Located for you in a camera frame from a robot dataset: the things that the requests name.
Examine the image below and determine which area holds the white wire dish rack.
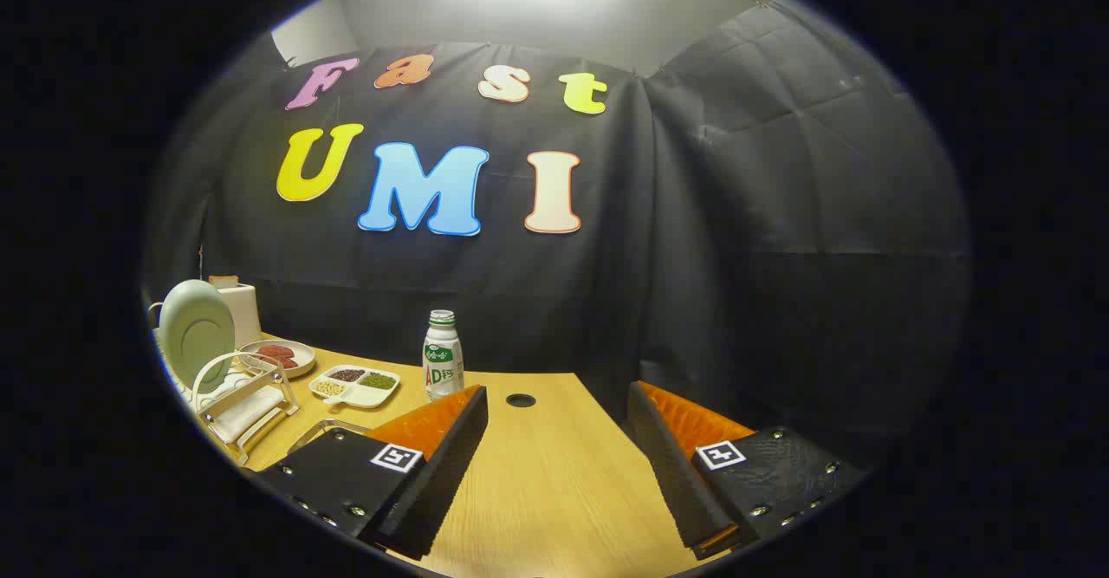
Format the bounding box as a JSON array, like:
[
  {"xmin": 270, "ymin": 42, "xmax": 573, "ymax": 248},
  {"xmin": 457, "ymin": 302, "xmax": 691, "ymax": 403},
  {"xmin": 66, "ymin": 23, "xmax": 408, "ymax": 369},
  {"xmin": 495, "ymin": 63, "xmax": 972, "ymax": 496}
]
[{"xmin": 152, "ymin": 301, "xmax": 300, "ymax": 466}]

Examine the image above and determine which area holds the beige plate with meat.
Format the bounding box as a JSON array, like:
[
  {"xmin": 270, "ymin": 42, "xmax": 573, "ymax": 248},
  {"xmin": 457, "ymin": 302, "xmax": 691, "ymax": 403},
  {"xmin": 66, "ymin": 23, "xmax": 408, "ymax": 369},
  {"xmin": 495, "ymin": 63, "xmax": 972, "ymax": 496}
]
[{"xmin": 239, "ymin": 339, "xmax": 317, "ymax": 379}]

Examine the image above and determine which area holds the pale green plate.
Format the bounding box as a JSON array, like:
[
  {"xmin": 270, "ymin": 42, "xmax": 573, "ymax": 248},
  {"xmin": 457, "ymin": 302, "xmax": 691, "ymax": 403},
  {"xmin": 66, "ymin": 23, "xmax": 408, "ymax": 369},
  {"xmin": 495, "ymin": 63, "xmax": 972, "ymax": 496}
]
[{"xmin": 159, "ymin": 279, "xmax": 237, "ymax": 394}]

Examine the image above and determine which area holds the white toaster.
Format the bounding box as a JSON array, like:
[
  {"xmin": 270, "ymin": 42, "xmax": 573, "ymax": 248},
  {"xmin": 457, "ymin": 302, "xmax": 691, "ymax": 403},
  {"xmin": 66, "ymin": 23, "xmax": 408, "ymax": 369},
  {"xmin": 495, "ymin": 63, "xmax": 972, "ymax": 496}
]
[{"xmin": 217, "ymin": 282, "xmax": 263, "ymax": 349}]

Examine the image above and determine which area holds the white green-label drink bottle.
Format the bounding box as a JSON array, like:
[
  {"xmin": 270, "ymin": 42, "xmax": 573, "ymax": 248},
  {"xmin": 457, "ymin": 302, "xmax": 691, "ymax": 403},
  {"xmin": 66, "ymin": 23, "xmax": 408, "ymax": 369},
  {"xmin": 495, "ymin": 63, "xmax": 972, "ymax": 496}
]
[{"xmin": 423, "ymin": 309, "xmax": 464, "ymax": 402}]

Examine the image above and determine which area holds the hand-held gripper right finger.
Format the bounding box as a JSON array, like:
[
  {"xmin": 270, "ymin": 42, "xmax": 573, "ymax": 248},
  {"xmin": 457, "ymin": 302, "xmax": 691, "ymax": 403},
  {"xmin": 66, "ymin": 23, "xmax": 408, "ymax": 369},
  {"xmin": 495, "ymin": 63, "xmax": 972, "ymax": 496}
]
[{"xmin": 626, "ymin": 380, "xmax": 867, "ymax": 562}]

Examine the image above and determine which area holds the white divided bean tray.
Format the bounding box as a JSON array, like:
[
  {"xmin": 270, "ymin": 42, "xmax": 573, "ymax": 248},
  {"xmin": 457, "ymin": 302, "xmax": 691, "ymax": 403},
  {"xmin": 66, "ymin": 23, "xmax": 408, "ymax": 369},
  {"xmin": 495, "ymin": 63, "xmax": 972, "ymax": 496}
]
[{"xmin": 309, "ymin": 365, "xmax": 401, "ymax": 412}]

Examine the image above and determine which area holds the black backdrop cloth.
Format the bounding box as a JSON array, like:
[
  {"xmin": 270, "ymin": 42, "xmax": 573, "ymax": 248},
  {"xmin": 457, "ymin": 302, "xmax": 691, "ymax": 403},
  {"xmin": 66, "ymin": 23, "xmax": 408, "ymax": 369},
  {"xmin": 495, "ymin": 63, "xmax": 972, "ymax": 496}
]
[{"xmin": 143, "ymin": 0, "xmax": 971, "ymax": 475}]

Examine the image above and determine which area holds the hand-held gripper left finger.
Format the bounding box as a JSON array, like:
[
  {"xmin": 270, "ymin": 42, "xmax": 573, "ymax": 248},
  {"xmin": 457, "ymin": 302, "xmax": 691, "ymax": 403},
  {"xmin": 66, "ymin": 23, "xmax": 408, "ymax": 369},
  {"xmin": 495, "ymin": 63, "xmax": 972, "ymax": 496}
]
[{"xmin": 258, "ymin": 385, "xmax": 489, "ymax": 562}]

